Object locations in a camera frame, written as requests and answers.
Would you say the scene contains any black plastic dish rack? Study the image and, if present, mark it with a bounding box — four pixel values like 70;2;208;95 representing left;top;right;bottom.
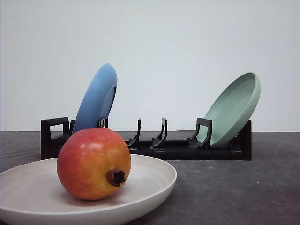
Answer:
41;117;252;161

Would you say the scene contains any blue plate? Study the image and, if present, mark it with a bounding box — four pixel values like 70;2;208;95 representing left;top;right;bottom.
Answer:
73;63;118;134

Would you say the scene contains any red yellow pomegranate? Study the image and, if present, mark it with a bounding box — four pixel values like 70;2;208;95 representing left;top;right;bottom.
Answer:
57;127;132;200

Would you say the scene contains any white plate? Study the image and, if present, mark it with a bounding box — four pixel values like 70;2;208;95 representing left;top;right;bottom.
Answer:
0;154;177;225

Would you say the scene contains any green plate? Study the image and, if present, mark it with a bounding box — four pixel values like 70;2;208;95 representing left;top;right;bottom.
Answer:
197;72;261;148

